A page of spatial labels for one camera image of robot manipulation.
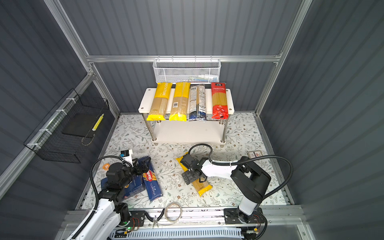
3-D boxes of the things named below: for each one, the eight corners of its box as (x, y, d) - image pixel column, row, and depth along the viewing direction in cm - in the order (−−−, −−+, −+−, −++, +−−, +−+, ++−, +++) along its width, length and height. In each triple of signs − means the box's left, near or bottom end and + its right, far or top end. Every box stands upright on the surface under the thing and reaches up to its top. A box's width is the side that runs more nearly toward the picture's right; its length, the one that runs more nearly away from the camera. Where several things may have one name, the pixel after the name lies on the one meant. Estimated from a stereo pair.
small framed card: (249, 158, 97) (250, 156, 95) (247, 153, 100) (248, 151, 98) (261, 157, 98) (262, 155, 96) (259, 151, 100) (260, 149, 98)
